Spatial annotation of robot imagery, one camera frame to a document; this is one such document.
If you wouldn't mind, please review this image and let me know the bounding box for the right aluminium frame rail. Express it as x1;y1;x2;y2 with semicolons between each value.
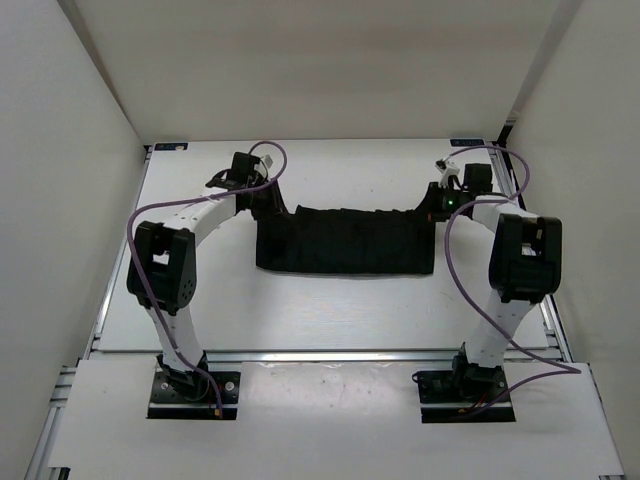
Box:
492;117;626;480

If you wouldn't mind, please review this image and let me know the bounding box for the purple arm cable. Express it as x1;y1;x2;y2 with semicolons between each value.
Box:
435;145;582;416
127;141;289;420

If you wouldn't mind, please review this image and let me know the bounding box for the blue label left corner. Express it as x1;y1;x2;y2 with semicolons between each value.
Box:
154;142;189;151

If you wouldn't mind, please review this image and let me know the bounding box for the blue label corner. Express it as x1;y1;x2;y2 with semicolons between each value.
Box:
450;138;485;148
154;142;189;151

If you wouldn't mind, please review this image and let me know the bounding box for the black pleated skirt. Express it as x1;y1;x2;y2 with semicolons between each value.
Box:
255;206;435;276

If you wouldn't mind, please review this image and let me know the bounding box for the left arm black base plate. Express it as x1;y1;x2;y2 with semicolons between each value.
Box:
147;368;241;421

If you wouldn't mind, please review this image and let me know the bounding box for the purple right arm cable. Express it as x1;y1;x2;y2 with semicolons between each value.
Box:
435;145;582;416

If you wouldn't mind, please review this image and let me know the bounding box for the white front cover board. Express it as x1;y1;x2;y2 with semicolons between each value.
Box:
49;359;623;479

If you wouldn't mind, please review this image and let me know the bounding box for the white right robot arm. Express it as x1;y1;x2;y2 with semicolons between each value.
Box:
427;159;562;400

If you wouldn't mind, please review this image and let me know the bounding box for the blue label right corner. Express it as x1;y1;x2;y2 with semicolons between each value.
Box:
450;138;485;148

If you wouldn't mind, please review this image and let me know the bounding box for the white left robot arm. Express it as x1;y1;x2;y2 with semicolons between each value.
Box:
126;143;288;402

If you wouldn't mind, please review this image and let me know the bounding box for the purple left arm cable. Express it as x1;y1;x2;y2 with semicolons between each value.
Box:
127;141;289;420

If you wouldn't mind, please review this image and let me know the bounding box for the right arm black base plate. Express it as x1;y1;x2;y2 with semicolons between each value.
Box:
412;367;516;424

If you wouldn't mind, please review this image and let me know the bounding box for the aluminium table edge rail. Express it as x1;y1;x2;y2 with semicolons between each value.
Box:
88;346;562;364

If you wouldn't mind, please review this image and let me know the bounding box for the aluminium frame rail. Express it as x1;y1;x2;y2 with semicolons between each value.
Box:
492;117;626;480
22;144;154;480

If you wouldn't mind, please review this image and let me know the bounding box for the left aluminium frame rail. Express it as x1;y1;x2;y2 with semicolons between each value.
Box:
22;144;154;480

